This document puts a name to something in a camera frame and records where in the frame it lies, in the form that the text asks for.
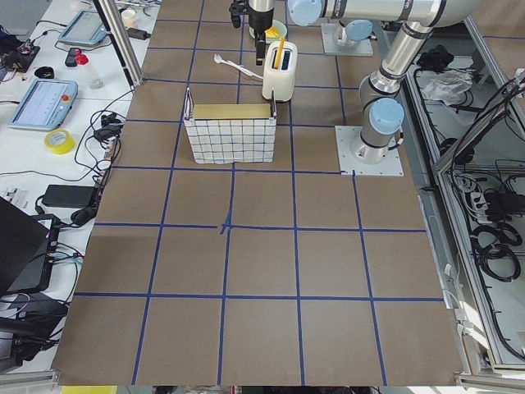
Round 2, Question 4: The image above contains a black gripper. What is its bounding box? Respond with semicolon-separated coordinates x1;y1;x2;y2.
248;0;274;66

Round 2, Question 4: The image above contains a white two-slot toaster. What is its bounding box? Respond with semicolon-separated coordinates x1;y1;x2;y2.
262;41;298;102

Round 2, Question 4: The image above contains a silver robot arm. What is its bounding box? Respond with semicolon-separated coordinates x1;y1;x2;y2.
335;19;373;57
287;0;479;164

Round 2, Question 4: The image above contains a golden triangular pastry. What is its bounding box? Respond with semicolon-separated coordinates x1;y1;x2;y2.
265;27;280;39

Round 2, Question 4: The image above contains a yellow toast slice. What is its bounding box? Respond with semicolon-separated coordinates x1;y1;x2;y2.
272;36;285;70

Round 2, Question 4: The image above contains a light green plate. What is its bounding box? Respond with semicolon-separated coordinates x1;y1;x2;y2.
265;20;287;44

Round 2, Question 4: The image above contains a paper cup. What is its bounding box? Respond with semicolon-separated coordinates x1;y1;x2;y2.
121;9;137;29

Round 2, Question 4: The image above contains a blue teach pendant far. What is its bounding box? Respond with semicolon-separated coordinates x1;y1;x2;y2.
57;10;107;47

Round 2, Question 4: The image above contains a blue teach pendant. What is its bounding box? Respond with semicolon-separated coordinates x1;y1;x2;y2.
7;79;78;131
57;10;107;47

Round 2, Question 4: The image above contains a yellow tape roll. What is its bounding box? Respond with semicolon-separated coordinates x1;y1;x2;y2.
43;129;75;155

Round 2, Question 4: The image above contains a blue teach pendant near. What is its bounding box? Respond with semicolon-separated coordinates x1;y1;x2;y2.
7;79;78;131

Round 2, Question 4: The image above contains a black power adapter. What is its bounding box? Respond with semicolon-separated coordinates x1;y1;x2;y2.
42;185;96;208

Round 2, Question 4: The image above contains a black monitor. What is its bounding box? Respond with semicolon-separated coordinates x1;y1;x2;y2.
1;199;59;296

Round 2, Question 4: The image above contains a white toaster power cable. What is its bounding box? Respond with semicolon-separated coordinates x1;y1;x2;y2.
212;54;265;82

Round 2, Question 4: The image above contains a wire basket with checked liner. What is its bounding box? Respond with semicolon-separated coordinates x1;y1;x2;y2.
184;89;277;164

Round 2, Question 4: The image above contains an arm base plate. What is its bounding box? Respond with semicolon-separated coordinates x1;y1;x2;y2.
335;126;404;176
321;19;373;57

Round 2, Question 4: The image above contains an aluminium frame post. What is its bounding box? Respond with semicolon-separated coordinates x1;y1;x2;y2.
93;0;144;88

